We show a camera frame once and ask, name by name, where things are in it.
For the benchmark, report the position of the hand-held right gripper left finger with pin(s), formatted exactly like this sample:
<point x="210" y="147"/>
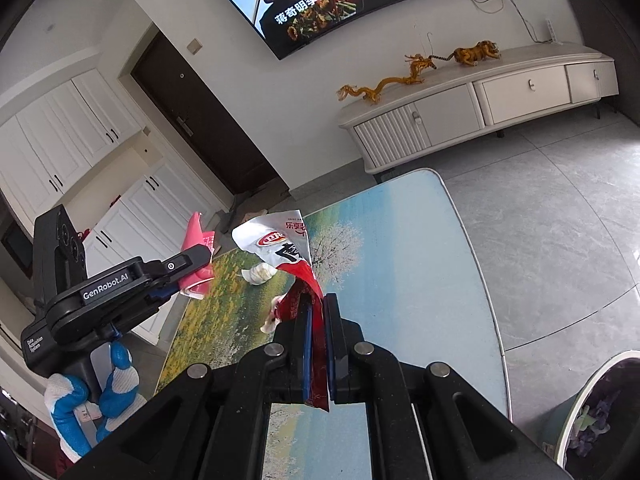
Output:
<point x="308" y="355"/>

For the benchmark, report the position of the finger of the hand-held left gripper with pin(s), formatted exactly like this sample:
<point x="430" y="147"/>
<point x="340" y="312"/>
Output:
<point x="187" y="262"/>

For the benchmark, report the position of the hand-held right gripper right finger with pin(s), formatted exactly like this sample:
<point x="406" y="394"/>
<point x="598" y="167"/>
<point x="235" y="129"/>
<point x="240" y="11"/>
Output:
<point x="330" y="355"/>

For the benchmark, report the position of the pink wrapper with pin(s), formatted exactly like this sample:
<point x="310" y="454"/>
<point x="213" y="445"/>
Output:
<point x="195" y="237"/>

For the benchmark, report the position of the red white snack bag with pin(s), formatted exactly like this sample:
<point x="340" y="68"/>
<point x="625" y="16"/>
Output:
<point x="280" y="247"/>

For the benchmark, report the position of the white round trash bin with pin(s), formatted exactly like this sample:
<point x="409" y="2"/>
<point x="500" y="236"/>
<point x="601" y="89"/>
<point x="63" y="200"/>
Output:
<point x="555" y="420"/>

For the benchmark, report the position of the large purple wrapper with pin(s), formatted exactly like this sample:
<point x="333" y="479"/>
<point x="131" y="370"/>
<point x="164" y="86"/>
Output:
<point x="597" y="417"/>

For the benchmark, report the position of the person's left hand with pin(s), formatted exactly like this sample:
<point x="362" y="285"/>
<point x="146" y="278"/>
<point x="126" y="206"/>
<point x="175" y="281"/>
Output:
<point x="117" y="380"/>

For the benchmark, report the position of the white crumpled wrapper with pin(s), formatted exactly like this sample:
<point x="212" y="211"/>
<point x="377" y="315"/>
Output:
<point x="260" y="273"/>

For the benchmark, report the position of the landscape printed table cover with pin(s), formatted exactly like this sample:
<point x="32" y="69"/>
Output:
<point x="400" y="250"/>

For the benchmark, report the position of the dark brown door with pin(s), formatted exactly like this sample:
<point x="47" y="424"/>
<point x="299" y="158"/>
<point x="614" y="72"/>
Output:
<point x="200" y="110"/>

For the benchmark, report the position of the golden dragon figurine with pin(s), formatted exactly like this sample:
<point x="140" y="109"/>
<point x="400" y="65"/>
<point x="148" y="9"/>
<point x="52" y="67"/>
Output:
<point x="390" y="82"/>

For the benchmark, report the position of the white television cabinet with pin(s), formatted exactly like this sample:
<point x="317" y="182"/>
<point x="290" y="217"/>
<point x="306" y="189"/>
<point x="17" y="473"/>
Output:
<point x="450" y="110"/>

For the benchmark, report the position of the golden tiger figurine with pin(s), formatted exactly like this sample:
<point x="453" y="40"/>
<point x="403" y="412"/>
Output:
<point x="472" y="54"/>

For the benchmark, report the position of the white power strip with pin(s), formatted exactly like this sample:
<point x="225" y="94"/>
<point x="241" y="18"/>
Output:
<point x="551" y="31"/>

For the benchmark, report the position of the white wall cupboard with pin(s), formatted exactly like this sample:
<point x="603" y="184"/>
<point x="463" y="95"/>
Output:
<point x="50" y="140"/>

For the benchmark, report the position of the wall switch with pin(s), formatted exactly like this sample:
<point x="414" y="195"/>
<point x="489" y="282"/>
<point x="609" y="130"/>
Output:
<point x="194" y="46"/>

